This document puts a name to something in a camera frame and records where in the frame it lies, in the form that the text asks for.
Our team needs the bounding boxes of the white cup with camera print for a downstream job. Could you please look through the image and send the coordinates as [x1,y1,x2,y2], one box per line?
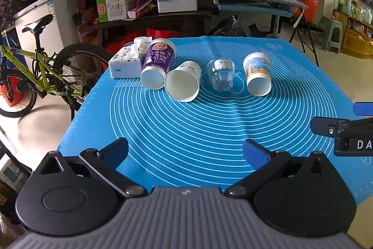
[242,52,272,97]

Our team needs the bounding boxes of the plain white paper cup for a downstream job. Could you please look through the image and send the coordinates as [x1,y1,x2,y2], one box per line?
[163,60,202,103]

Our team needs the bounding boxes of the wooden cabinet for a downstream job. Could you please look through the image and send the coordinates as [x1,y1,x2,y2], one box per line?
[339,12,373,60]

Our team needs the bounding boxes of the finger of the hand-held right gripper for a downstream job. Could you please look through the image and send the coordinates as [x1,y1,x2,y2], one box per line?
[352,102,373,116]
[310,117,373,139]

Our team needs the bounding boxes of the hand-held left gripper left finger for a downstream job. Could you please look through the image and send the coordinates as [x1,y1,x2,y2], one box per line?
[39,137,147,199]

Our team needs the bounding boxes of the dark table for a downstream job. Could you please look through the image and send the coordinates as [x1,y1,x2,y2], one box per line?
[77,7,220,37]

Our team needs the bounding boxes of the printed carton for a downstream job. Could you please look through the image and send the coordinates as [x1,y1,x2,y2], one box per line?
[0,155,30,195]

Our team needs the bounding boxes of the green and white carton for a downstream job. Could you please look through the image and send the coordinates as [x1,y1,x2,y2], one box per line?
[96,0,138,24]

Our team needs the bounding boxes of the white chest freezer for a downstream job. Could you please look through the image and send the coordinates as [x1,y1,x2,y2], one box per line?
[0,0,80,71]

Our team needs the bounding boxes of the red bag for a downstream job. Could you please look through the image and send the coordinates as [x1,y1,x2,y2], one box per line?
[0,76,23,107]

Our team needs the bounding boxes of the white flat box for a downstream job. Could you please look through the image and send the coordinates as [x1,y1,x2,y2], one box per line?
[157,0,198,13]

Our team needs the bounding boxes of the blue silicone mat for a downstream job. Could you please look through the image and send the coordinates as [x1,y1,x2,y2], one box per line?
[57,35,373,206]

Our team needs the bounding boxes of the orange plastic bag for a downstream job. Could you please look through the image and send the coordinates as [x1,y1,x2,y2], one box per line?
[294,0,319,21]

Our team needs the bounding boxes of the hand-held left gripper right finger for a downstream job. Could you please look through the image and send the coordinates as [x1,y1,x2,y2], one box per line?
[225,139,332,199]

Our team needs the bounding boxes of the purple paper cup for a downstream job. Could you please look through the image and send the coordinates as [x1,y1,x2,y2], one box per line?
[140,38,178,90]

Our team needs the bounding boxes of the green bicycle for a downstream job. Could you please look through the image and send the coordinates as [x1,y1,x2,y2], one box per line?
[0,14,117,122]

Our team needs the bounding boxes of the white tissue pack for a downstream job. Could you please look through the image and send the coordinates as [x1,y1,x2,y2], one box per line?
[108,36,154,79]

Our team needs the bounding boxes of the black folding chair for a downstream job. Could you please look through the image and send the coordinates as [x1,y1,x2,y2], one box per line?
[288,18,325,66]

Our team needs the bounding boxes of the clear plastic cup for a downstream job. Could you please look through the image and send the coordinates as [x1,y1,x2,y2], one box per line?
[206,58,236,91]

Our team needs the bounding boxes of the grey plastic stool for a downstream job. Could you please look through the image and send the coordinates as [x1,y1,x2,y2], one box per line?
[317,15,343,54]

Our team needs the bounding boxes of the blue study desk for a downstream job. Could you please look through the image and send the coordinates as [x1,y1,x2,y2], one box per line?
[199,0,307,35]

